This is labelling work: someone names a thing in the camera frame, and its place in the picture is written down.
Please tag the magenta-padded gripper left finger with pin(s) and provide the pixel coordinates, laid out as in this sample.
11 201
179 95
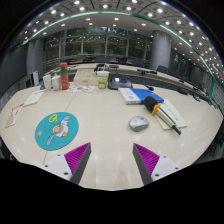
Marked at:
58 164

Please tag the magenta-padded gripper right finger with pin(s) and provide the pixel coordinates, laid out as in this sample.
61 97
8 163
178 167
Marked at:
165 165

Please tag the silver computer mouse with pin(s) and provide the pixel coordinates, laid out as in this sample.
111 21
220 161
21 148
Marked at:
139 124

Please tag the round teal cartoon mouse pad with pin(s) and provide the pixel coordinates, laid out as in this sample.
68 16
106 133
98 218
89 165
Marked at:
43 136

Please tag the pale paper sheet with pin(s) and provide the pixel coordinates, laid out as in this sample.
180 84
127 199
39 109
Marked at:
178 120

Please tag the handheld microphone with black foam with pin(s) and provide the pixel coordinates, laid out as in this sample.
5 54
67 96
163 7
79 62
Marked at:
151 103

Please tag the red and white leaflet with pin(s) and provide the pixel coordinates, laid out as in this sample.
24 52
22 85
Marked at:
15 115

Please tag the white printed paper sheet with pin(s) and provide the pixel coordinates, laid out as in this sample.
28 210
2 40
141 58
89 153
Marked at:
33 98

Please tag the blue and white book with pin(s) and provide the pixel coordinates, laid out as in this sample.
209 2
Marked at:
143 95

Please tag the colourful printed leaflet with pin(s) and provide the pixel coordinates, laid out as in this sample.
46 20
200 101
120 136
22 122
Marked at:
81 88

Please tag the white lidded mug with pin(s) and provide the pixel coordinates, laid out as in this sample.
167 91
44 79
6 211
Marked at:
56 83

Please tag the tall white cup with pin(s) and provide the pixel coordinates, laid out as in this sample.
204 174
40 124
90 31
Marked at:
47 82

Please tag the red drink bottle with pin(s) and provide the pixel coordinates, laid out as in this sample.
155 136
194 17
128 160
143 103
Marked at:
64 78

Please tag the white standing board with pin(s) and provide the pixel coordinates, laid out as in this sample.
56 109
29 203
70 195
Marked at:
35 78

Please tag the white and green paper cup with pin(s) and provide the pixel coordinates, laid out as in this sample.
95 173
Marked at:
103 81

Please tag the dark office chairs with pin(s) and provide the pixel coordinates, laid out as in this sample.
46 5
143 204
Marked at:
138 62

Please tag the ceiling lights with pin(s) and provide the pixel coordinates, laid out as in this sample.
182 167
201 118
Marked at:
105 6

